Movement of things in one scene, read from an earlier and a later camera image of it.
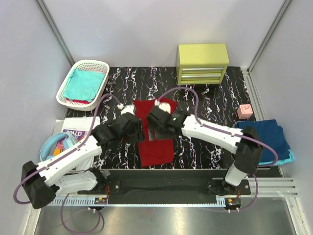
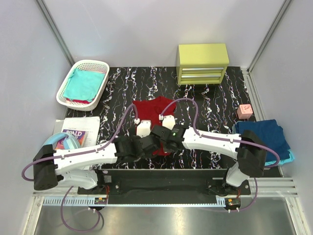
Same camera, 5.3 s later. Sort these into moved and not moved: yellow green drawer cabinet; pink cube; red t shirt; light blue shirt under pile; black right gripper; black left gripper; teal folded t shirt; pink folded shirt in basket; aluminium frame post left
Moved: red t shirt; black left gripper; black right gripper
Not moved: light blue shirt under pile; pink cube; pink folded shirt in basket; yellow green drawer cabinet; teal folded t shirt; aluminium frame post left
